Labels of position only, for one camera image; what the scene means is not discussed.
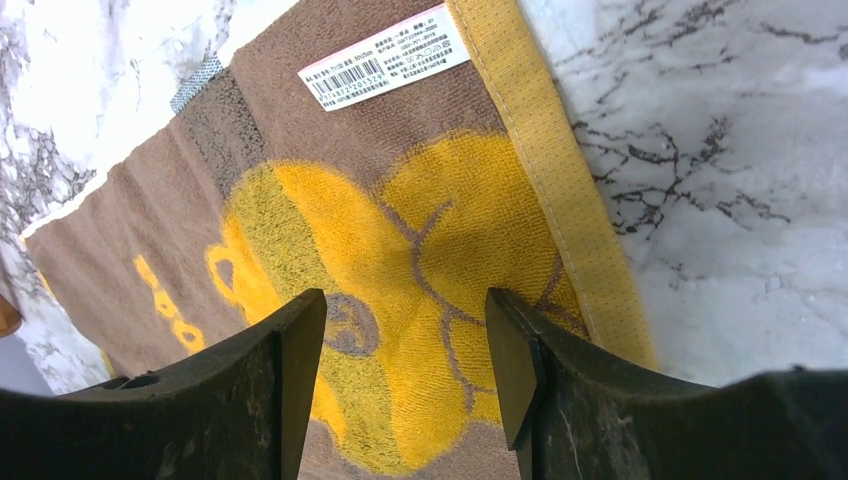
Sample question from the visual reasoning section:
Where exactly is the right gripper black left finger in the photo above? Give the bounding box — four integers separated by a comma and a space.
1, 289, 327, 479

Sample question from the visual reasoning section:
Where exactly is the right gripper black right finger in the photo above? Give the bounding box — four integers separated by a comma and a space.
485, 288, 847, 479

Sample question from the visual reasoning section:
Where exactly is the brown yellow bear towel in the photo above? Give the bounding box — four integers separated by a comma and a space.
24, 1, 656, 479

